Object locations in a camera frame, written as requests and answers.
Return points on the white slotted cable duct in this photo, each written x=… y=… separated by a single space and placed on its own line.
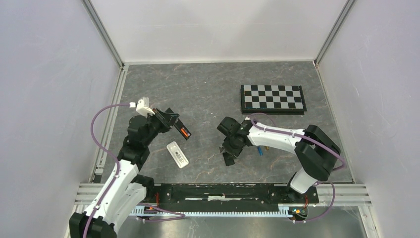
x=280 y=211

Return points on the white remote control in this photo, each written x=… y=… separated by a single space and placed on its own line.
x=177 y=154

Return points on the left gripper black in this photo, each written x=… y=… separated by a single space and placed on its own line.
x=166 y=119

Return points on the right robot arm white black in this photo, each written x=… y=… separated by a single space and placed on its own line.
x=318 y=155

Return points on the orange battery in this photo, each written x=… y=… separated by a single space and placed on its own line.
x=185 y=132

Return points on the blue battery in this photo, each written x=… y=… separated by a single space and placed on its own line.
x=260 y=151

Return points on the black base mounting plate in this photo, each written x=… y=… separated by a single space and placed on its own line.
x=226 y=197

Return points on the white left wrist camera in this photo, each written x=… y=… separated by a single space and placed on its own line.
x=142 y=107

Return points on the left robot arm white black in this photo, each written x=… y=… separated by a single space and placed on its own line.
x=125 y=188

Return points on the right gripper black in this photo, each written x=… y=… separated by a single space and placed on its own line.
x=233 y=151

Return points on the black battery cover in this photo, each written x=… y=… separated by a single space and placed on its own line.
x=228 y=159

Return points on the black white chessboard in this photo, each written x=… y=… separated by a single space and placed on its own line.
x=272 y=99

